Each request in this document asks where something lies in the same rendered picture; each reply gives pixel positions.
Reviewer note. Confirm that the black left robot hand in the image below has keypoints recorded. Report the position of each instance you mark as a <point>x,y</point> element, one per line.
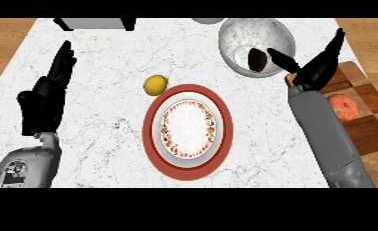
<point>47,98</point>

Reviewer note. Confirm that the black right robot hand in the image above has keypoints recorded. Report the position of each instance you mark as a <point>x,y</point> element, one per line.
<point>315,70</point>

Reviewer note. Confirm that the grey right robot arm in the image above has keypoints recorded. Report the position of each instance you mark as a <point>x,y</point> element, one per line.
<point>330,138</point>

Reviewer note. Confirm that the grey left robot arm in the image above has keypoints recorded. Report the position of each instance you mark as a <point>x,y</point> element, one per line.
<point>30,166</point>

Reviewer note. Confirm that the dark brown croissant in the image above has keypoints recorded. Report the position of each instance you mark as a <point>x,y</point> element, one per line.
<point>258,60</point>

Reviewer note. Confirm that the grey speckled bowl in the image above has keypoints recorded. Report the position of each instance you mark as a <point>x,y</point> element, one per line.
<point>246,35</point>

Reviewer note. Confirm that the white plate with floral rim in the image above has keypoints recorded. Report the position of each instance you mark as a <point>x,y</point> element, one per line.
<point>188,130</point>

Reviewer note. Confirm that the orange tomato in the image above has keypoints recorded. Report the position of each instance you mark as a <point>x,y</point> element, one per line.
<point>343,106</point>

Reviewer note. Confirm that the yellow lemon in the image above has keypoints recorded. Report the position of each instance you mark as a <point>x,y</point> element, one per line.
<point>156,85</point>

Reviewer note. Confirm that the red round placemat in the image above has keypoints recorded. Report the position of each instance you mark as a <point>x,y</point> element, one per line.
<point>150,135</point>

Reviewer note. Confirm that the grey appliance with black legs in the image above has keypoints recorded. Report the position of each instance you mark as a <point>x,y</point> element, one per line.
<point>97,23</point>

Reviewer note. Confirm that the grey round object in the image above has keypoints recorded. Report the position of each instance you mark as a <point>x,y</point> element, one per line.
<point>207,20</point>

